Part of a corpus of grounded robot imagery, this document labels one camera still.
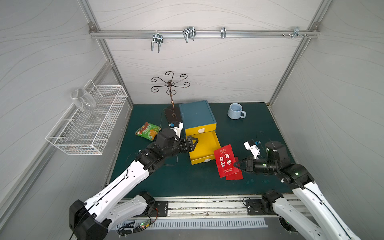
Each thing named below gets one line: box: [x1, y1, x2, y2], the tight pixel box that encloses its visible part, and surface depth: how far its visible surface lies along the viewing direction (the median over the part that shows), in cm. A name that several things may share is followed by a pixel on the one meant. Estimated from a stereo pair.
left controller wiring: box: [118, 208, 159, 238], surface depth 69 cm
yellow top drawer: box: [185, 123, 217, 136], surface depth 84 cm
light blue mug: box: [227, 102, 247, 120], surface depth 113 cm
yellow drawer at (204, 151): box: [186, 130, 222, 165], surface depth 87 cm
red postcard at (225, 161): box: [214, 144, 239, 178], surface depth 72 cm
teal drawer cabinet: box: [179, 99, 217, 137], surface depth 88 cm
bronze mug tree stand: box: [150, 71, 190, 124], surface depth 92 cm
